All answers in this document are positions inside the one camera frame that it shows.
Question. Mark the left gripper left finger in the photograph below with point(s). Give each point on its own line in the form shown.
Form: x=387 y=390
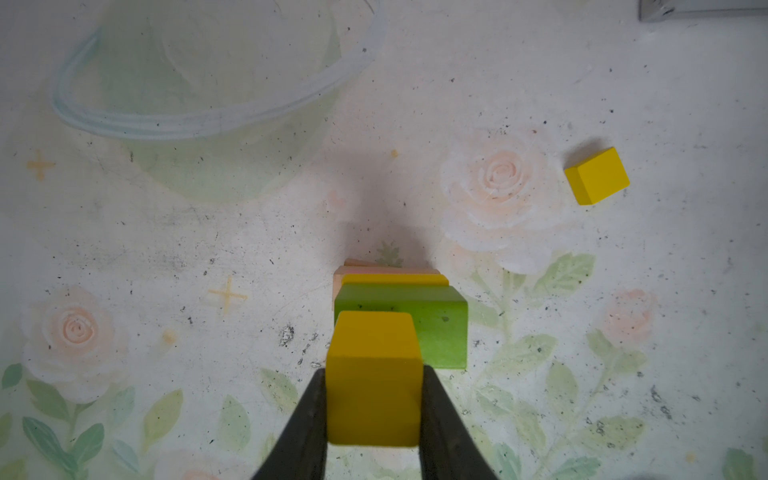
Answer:
x=301 y=450

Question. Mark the small yellow cube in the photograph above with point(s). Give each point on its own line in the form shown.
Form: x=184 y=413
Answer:
x=597 y=177

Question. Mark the yellow rectangular block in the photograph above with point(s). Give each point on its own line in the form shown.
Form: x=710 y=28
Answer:
x=396 y=279

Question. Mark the silver metal case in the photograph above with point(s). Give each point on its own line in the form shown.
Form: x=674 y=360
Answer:
x=661 y=10

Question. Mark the green rectangular block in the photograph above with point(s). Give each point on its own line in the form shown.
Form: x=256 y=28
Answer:
x=439 y=313

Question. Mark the pink rectangular block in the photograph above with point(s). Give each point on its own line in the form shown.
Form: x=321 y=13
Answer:
x=343 y=270

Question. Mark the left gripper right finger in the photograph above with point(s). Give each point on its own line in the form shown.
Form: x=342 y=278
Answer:
x=446 y=449

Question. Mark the natural wood block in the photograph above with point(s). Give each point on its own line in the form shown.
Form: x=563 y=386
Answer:
x=359 y=263

